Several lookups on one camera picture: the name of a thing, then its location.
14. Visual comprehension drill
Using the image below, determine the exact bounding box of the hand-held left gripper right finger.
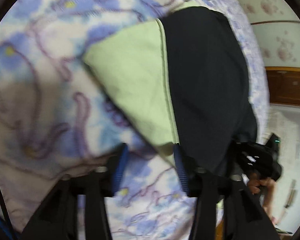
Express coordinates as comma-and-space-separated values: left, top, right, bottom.
174, 145, 281, 240

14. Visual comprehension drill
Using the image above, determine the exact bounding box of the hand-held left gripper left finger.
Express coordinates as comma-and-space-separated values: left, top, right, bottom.
21, 144, 130, 240

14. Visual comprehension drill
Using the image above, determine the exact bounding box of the light green black-lined jacket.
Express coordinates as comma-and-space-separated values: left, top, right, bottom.
83, 0, 258, 209

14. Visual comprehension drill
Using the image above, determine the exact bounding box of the person's right forearm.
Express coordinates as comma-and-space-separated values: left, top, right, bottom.
261, 181, 279, 222

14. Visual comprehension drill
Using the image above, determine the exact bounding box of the person's right hand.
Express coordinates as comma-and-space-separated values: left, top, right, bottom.
247, 171, 276, 195

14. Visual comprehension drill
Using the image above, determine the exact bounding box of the brown wooden door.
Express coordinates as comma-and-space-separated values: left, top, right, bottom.
265, 66, 300, 108

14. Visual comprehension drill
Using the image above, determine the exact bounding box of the blue floral fleece blanket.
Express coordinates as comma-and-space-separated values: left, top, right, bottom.
0, 0, 270, 240

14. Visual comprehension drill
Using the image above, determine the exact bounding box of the floral panel wardrobe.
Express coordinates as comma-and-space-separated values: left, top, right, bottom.
226, 0, 300, 68

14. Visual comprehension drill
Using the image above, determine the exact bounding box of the blue cable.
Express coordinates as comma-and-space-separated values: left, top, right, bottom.
0, 209, 18, 240

